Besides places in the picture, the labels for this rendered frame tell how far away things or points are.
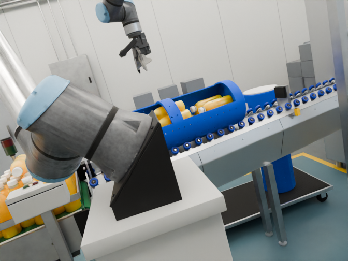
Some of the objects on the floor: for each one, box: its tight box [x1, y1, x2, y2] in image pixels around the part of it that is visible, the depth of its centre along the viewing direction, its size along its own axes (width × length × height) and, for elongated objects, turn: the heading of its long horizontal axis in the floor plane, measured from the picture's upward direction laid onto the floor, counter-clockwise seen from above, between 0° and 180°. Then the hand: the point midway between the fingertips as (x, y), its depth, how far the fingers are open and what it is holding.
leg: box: [252, 168, 273, 237], centre depth 193 cm, size 6×6×63 cm
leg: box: [263, 163, 287, 247], centre depth 180 cm, size 6×6×63 cm
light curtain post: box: [326, 0, 348, 180], centre depth 158 cm, size 6×6×170 cm
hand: (142, 72), depth 141 cm, fingers open, 14 cm apart
